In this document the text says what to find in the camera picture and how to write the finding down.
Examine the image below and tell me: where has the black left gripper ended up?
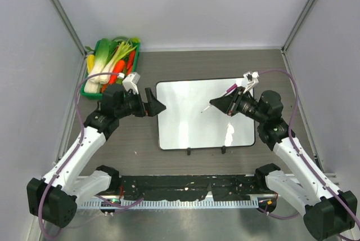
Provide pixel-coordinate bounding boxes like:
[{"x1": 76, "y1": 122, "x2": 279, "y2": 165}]
[{"x1": 115, "y1": 87, "x2": 165, "y2": 119}]

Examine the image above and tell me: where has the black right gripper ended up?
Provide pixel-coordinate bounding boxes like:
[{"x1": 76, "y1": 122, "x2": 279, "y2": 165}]
[{"x1": 210, "y1": 86, "x2": 267, "y2": 124}]

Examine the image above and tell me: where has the white whiteboard with black frame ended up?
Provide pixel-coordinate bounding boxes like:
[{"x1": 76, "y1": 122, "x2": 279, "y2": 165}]
[{"x1": 156, "y1": 78, "x2": 255, "y2": 150}]

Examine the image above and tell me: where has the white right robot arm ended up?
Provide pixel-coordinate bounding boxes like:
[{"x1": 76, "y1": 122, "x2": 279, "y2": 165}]
[{"x1": 209, "y1": 87, "x2": 359, "y2": 240}]

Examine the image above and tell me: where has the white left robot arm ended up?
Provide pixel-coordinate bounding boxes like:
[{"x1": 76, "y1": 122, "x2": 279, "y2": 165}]
[{"x1": 26, "y1": 84, "x2": 167, "y2": 229}]

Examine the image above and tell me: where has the red toy chili pepper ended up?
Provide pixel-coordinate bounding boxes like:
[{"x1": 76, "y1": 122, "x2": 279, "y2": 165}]
[{"x1": 127, "y1": 50, "x2": 136, "y2": 70}]

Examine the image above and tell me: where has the orange toy carrot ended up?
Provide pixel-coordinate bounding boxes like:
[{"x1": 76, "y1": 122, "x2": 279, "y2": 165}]
[{"x1": 108, "y1": 60, "x2": 126, "y2": 84}]

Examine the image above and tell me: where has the white green toy bok choy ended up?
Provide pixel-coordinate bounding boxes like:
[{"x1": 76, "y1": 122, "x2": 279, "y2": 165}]
[{"x1": 88, "y1": 38, "x2": 110, "y2": 76}]

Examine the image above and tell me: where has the white green toy leek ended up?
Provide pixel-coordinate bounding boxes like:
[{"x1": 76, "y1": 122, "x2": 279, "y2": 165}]
[{"x1": 97, "y1": 41, "x2": 137, "y2": 84}]

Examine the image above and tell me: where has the green plastic tray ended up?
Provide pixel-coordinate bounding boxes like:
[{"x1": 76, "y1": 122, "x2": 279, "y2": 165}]
[{"x1": 80, "y1": 37, "x2": 140, "y2": 100}]

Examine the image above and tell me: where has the yellow toy corn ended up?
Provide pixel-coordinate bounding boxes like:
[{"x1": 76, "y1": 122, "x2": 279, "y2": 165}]
[{"x1": 86, "y1": 54, "x2": 95, "y2": 74}]

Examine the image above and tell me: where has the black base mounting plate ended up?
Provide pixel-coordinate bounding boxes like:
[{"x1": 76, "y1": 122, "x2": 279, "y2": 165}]
[{"x1": 116, "y1": 175, "x2": 274, "y2": 202}]

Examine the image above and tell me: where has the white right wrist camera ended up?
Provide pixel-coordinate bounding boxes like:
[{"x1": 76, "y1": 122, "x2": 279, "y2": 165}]
[{"x1": 242, "y1": 72, "x2": 259, "y2": 93}]

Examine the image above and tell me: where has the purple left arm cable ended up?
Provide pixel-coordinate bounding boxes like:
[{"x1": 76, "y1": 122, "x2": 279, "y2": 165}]
[{"x1": 38, "y1": 72, "x2": 147, "y2": 239}]

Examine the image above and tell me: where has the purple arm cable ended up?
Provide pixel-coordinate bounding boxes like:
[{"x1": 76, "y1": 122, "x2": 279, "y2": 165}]
[
  {"x1": 38, "y1": 72, "x2": 147, "y2": 239},
  {"x1": 257, "y1": 68, "x2": 360, "y2": 240}
]

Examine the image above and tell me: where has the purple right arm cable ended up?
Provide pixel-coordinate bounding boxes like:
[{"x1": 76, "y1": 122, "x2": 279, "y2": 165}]
[{"x1": 257, "y1": 68, "x2": 360, "y2": 240}]

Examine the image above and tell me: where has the white slotted cable duct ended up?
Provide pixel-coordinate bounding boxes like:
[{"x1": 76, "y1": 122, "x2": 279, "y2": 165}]
[{"x1": 78, "y1": 198, "x2": 259, "y2": 210}]

